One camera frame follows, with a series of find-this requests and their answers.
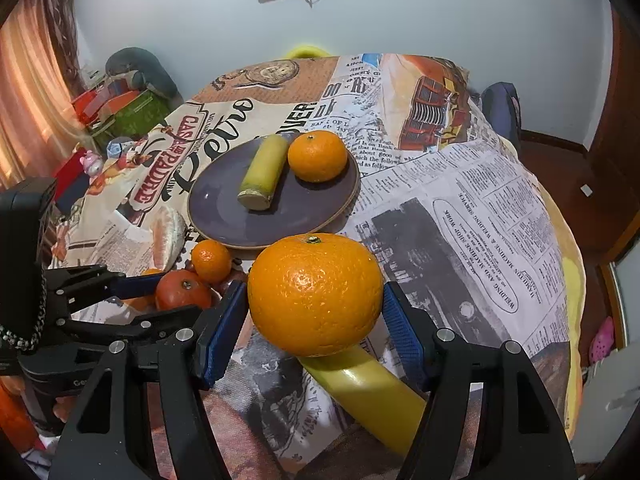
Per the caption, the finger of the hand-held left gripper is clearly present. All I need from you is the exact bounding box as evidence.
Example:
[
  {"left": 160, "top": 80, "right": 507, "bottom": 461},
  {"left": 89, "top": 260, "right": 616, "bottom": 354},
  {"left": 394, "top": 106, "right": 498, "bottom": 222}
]
[
  {"left": 60, "top": 305, "right": 203, "bottom": 353},
  {"left": 45, "top": 264, "right": 168, "bottom": 318}
]

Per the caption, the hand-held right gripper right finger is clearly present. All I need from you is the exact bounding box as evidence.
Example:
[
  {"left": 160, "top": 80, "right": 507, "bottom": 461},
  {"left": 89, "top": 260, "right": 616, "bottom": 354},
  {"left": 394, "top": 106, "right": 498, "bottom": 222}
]
[{"left": 382, "top": 281, "right": 578, "bottom": 480}]

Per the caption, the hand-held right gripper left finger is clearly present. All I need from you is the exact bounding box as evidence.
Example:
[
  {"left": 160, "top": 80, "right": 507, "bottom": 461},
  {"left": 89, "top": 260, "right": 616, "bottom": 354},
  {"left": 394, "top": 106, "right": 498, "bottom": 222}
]
[{"left": 47, "top": 280, "right": 249, "bottom": 480}]

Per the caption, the red tomato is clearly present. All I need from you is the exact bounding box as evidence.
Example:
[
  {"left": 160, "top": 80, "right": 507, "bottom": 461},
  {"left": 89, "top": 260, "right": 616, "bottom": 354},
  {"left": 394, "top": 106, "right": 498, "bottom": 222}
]
[{"left": 154, "top": 269, "right": 214, "bottom": 311}]

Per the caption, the large orange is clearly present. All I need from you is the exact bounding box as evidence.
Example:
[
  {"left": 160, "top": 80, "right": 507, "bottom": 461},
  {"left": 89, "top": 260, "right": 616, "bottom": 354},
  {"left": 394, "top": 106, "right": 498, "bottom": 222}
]
[{"left": 247, "top": 233, "right": 384, "bottom": 358}]

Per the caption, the dark purple plate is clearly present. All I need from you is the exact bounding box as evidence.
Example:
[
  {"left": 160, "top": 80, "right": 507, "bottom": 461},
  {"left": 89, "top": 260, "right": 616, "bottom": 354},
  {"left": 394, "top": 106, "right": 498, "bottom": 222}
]
[{"left": 187, "top": 136, "right": 362, "bottom": 251}]

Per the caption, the yellow banana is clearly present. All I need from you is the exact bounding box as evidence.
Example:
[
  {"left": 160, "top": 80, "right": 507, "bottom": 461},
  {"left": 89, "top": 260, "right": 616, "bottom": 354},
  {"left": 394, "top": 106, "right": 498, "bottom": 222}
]
[{"left": 299, "top": 344, "right": 428, "bottom": 457}]

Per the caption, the small tangerine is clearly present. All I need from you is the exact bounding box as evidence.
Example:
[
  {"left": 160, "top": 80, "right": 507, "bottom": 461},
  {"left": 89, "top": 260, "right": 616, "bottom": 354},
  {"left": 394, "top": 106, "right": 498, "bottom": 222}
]
[{"left": 191, "top": 239, "right": 233, "bottom": 283}]

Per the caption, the pink toy figure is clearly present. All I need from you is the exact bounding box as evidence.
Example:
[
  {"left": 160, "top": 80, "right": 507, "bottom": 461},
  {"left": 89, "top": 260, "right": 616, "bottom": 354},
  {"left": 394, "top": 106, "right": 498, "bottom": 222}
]
[{"left": 81, "top": 150, "right": 105, "bottom": 177}]

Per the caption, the newspaper print tablecloth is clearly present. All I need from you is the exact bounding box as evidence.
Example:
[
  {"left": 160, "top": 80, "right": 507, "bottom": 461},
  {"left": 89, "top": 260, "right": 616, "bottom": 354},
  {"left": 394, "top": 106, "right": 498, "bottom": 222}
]
[{"left": 50, "top": 52, "right": 576, "bottom": 463}]

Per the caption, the cut green banana piece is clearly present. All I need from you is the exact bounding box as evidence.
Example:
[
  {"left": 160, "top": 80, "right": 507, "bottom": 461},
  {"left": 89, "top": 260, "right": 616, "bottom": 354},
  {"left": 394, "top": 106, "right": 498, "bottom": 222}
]
[{"left": 237, "top": 134, "right": 291, "bottom": 210}]

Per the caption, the yellow blanket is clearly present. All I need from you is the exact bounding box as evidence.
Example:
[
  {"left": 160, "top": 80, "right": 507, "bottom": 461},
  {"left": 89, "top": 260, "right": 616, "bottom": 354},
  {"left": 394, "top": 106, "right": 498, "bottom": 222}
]
[{"left": 500, "top": 135, "right": 587, "bottom": 443}]

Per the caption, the green box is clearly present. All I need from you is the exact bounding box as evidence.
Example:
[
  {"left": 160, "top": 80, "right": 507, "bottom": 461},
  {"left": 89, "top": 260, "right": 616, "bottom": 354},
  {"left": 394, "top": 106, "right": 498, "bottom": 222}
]
[{"left": 90, "top": 89, "right": 173, "bottom": 148}]

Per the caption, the pink curtain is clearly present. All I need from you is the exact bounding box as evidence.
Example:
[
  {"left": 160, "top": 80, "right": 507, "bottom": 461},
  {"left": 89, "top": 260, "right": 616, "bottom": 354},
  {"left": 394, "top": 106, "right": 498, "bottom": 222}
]
[{"left": 0, "top": 0, "right": 86, "bottom": 191}]

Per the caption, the red orange box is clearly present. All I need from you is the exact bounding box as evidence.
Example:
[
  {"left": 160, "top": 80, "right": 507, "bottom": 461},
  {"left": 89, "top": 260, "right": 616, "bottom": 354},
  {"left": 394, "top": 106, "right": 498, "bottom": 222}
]
[{"left": 71, "top": 82, "right": 143, "bottom": 126}]

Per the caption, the medium orange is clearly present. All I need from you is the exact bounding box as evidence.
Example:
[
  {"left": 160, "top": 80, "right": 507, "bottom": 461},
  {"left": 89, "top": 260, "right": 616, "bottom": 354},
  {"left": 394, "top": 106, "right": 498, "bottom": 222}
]
[{"left": 287, "top": 130, "right": 348, "bottom": 184}]

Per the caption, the pink slipper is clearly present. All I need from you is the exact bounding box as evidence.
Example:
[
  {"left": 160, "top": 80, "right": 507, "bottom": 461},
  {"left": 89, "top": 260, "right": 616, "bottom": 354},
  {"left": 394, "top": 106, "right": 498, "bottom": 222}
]
[{"left": 588, "top": 316, "right": 615, "bottom": 365}]

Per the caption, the grey cushion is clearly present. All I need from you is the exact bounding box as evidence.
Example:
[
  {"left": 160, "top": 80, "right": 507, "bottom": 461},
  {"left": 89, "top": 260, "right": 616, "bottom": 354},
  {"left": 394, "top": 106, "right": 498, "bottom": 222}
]
[{"left": 105, "top": 47, "right": 182, "bottom": 102}]

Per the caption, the white appliance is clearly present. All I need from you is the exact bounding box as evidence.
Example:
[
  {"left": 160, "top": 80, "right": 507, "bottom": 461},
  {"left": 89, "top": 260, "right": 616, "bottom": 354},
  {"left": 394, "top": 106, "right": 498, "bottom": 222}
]
[{"left": 572, "top": 350, "right": 640, "bottom": 463}]

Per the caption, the dark blue backpack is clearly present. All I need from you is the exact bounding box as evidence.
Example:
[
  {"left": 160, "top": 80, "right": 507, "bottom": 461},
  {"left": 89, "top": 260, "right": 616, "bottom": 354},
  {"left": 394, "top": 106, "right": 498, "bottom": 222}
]
[{"left": 481, "top": 82, "right": 523, "bottom": 153}]

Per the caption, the yellow plastic chair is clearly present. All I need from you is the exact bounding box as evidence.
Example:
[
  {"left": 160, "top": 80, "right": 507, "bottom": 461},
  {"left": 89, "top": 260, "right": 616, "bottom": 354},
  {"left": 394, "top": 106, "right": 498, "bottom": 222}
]
[{"left": 283, "top": 44, "right": 329, "bottom": 60}]

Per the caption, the wooden door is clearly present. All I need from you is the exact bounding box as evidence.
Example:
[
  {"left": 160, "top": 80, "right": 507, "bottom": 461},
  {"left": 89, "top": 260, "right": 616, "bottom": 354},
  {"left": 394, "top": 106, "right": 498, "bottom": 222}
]
[{"left": 585, "top": 7, "right": 640, "bottom": 266}]

